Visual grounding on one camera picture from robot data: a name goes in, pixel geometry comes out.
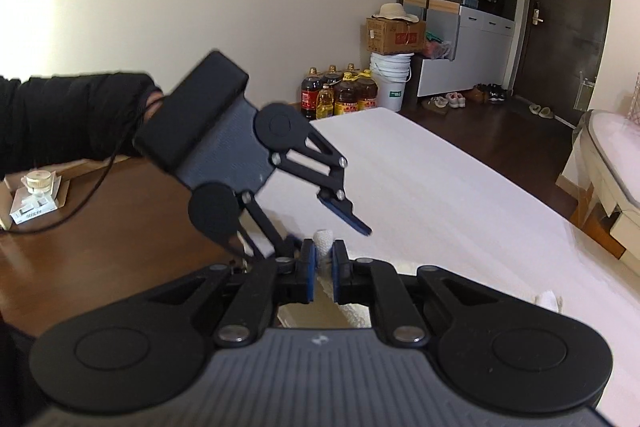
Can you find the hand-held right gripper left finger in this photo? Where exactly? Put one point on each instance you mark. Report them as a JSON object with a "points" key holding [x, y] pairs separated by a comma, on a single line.
{"points": [[309, 274]]}

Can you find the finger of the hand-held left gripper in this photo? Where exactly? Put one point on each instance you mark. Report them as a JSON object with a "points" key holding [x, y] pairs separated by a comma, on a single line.
{"points": [[261, 222], [350, 218]]}

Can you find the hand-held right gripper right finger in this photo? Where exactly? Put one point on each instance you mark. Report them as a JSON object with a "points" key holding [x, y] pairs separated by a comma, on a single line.
{"points": [[339, 277]]}

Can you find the pale yellow towel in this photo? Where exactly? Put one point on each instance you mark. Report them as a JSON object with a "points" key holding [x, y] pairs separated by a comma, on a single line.
{"points": [[324, 241]]}

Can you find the person's left forearm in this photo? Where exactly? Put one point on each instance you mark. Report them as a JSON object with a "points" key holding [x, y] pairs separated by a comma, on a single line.
{"points": [[65, 122]]}

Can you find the group of cooking oil bottles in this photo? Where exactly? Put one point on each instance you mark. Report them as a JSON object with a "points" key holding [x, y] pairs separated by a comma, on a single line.
{"points": [[345, 99]]}

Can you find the white plastic bucket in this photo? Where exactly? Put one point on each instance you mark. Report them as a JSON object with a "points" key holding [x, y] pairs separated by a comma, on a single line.
{"points": [[392, 77]]}

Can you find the row of shoes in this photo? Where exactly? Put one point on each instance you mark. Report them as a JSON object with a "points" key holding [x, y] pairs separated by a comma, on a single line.
{"points": [[455, 99]]}

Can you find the white round jar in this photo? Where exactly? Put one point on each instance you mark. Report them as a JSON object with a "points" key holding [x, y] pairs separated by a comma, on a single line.
{"points": [[36, 183]]}

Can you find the large cardboard box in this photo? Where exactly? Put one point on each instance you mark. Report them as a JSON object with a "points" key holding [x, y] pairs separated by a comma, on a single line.
{"points": [[395, 37]]}

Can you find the red plastic bag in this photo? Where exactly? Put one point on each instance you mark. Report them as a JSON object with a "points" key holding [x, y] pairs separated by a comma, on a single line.
{"points": [[437, 49]]}

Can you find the white flat box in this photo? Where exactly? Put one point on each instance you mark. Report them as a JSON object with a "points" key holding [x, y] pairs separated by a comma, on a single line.
{"points": [[30, 209]]}

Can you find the straw hat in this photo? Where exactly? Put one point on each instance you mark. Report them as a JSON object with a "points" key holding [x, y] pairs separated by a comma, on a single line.
{"points": [[392, 11]]}

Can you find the pair of beige slippers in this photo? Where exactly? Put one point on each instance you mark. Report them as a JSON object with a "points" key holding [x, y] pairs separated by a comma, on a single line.
{"points": [[542, 111]]}

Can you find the white and dark cabinet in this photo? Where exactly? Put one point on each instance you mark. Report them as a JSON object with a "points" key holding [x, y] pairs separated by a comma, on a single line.
{"points": [[485, 27]]}

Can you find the beige dining table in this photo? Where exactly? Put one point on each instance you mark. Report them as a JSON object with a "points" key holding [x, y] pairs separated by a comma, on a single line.
{"points": [[615, 187]]}

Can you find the dark brown door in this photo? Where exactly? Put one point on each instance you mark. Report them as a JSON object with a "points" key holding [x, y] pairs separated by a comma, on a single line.
{"points": [[565, 32]]}

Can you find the clear wall rack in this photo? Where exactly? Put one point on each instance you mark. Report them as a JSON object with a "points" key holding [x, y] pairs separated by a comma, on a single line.
{"points": [[587, 94]]}

